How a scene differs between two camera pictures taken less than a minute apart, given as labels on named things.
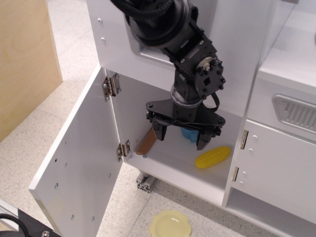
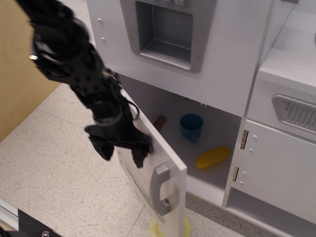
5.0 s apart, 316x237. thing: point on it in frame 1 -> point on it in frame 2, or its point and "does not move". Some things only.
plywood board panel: [30, 68] does not move
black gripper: [199, 116] -> [115, 124]
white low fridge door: [73, 187] -> [160, 182]
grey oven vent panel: [295, 112] does not move
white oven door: [278, 168] does not move
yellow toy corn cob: [212, 157] does not move
